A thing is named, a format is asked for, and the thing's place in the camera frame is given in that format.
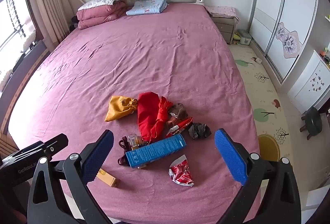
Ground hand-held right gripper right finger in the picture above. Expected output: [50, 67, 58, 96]
[214, 129, 301, 224]

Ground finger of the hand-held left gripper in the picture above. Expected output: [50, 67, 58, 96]
[31, 133, 69, 162]

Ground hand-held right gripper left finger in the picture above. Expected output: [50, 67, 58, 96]
[27, 129, 115, 224]

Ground maroon cord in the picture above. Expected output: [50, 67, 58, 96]
[118, 136, 132, 166]

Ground small yellow box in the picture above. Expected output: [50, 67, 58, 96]
[97, 168, 118, 187]

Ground dark striped sock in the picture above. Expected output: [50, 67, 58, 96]
[188, 122, 212, 140]

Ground yellow trash bin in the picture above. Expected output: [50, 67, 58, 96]
[258, 134, 281, 163]

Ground yellow drawstring pouch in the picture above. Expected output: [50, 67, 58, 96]
[104, 95, 138, 122]

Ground torn red foil wrapper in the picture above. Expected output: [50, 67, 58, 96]
[168, 154, 195, 186]

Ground long blue carton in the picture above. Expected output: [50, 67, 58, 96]
[125, 133, 187, 168]

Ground red snack packet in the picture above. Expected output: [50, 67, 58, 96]
[166, 116, 194, 137]

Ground red cloth bag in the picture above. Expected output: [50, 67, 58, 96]
[137, 92, 165, 142]

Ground brown sock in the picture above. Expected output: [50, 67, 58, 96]
[167, 102, 192, 128]

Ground bright red scarf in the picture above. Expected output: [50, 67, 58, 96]
[150, 96, 174, 142]

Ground cream printed play mat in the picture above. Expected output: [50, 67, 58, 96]
[228, 42, 290, 163]

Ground dark window bench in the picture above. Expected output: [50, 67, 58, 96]
[0, 40, 51, 124]

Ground green round stool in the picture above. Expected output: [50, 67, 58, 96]
[299, 107, 324, 141]

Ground bed with pink sheet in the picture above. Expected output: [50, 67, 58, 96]
[8, 4, 261, 224]

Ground green and white storage box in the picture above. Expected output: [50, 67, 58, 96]
[237, 29, 252, 46]

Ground window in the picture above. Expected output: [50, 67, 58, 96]
[0, 0, 37, 70]

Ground grey nightstand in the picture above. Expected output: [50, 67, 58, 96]
[210, 15, 236, 45]

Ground folded pink quilt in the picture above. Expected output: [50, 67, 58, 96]
[77, 0, 127, 30]

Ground toys on cabinet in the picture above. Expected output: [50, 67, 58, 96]
[320, 47, 330, 70]

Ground beige curtain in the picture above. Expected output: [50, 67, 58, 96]
[24, 0, 71, 45]

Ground white sliding wardrobe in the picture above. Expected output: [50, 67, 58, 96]
[249, 0, 320, 84]

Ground pink patterned cloth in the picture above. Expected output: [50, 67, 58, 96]
[205, 6, 240, 21]

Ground striped pillow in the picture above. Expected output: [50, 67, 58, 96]
[77, 0, 125, 11]

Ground folded light blue blanket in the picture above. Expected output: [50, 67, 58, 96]
[125, 0, 168, 16]

